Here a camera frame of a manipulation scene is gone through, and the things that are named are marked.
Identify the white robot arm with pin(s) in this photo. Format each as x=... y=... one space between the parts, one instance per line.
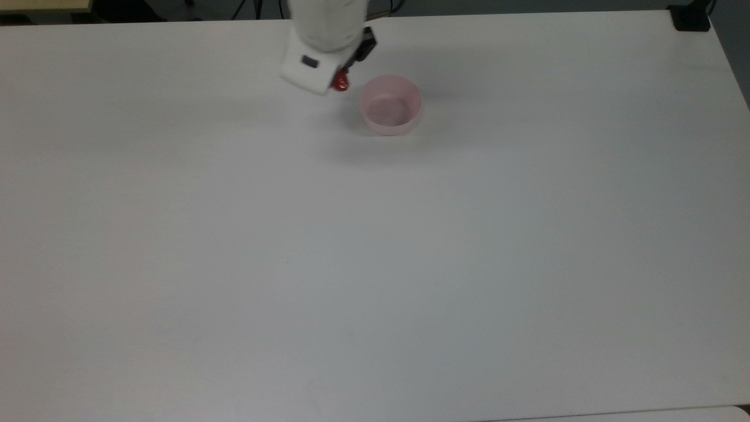
x=328 y=23

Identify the black clamp camera stand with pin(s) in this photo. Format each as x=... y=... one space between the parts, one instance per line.
x=691 y=20

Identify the red strawberry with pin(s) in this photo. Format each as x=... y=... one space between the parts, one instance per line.
x=341 y=83

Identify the pink plastic bowl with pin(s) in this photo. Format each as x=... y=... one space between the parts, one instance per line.
x=391 y=120

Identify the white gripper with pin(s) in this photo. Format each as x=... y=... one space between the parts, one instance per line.
x=307 y=73

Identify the tan wooden board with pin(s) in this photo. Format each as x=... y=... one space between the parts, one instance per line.
x=41 y=5

